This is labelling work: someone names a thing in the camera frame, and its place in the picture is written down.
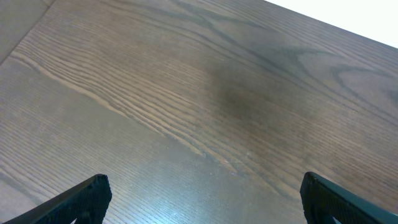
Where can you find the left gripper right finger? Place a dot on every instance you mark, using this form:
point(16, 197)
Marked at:
point(325, 202)

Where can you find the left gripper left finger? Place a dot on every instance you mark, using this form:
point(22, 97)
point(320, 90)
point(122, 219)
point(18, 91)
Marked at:
point(84, 203)

